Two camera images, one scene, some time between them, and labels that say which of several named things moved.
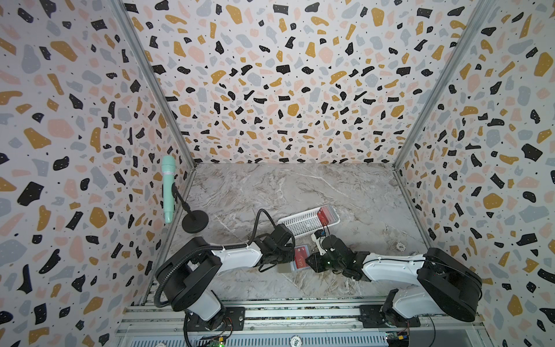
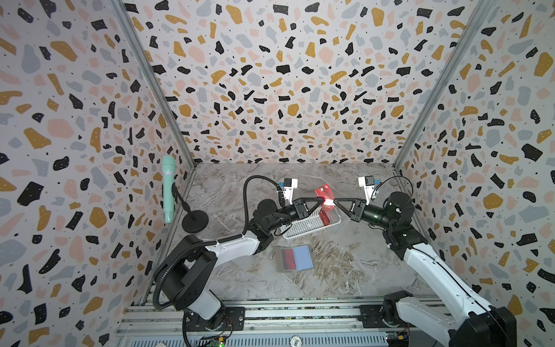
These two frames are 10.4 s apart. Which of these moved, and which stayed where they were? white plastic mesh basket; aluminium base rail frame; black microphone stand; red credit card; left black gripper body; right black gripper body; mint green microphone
Moved: left black gripper body; right black gripper body; red credit card
Stayed: aluminium base rail frame; black microphone stand; mint green microphone; white plastic mesh basket
